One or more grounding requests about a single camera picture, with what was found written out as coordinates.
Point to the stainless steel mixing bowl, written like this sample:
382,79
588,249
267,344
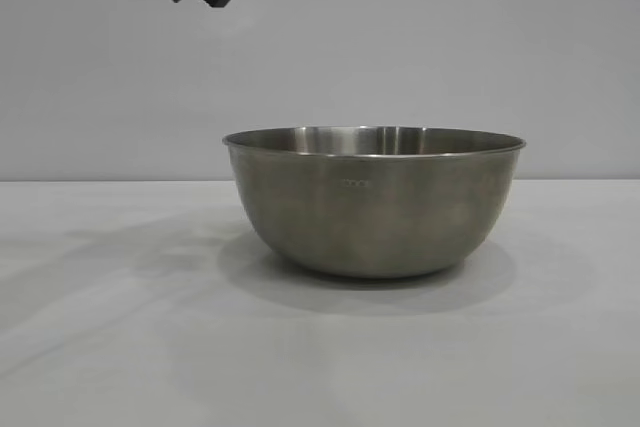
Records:
375,207

